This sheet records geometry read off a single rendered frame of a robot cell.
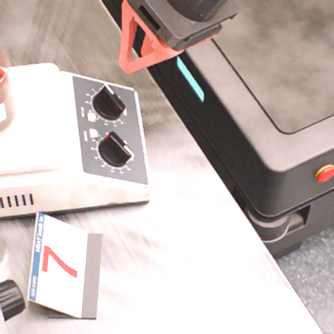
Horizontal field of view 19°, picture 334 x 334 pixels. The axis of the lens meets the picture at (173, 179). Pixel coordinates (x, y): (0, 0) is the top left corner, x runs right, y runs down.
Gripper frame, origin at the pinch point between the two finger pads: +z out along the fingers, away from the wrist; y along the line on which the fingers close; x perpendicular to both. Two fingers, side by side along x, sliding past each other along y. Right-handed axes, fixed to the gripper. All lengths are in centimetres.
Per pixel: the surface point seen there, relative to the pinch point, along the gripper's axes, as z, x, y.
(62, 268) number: 12.7, 11.1, 12.7
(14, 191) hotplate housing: 11.4, 2.7, 12.7
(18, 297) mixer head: -31, 18, 49
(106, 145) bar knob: 6.7, 4.2, 4.0
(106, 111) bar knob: 6.9, 1.2, 0.9
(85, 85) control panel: 7.2, -2.4, 0.5
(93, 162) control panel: 7.3, 5.0, 6.3
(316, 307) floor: 59, 35, -63
